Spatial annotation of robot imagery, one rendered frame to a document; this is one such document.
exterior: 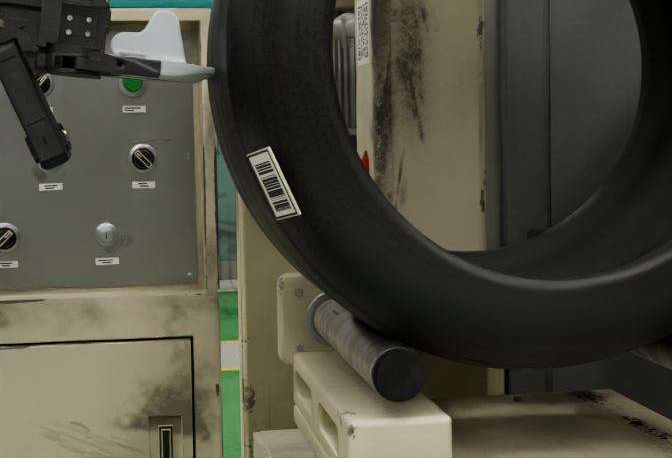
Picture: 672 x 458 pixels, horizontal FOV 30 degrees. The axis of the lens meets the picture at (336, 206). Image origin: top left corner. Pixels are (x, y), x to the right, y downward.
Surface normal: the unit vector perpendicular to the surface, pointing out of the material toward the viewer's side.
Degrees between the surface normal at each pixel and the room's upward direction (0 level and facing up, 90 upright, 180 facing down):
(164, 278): 90
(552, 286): 101
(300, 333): 90
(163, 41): 91
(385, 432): 90
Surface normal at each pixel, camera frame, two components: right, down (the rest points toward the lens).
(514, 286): 0.12, 0.23
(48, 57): -0.66, -0.04
